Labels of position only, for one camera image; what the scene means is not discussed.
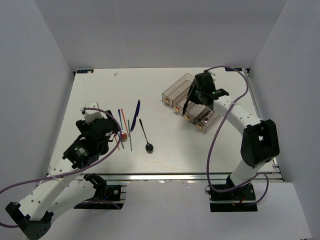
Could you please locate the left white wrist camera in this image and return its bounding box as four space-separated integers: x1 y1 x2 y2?
80 101 104 125

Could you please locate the clear four-compartment organizer tray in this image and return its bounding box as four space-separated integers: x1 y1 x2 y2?
161 73 219 133

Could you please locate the aluminium right table rail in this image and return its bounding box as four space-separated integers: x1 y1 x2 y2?
243 67 286 182

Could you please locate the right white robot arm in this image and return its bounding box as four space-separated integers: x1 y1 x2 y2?
186 71 280 200

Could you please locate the left blue table label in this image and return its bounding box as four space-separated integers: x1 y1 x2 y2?
76 69 94 74

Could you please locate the aluminium front table rail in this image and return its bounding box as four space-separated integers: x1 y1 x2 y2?
47 172 238 183

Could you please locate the black spoon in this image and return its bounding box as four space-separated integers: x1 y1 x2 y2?
139 119 154 154

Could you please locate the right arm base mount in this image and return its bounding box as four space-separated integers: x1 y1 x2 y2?
204 183 258 213

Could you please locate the blue table label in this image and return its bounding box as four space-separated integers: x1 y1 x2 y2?
224 67 243 72
76 69 94 74

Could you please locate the blue plastic knife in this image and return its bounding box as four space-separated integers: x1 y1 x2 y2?
130 100 141 132

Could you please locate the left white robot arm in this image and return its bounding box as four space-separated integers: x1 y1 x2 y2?
5 106 121 240

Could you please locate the black table knife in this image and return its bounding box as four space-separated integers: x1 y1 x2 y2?
182 99 189 115

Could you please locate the aluminium table rail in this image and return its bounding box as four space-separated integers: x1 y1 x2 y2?
243 67 286 182
47 172 238 183

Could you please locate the right blue table label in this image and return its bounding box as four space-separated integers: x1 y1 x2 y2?
224 67 243 72

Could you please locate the colourful rainbow spoon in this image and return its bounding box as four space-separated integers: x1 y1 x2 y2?
118 109 128 142

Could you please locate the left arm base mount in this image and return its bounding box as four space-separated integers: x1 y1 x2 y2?
74 173 127 210

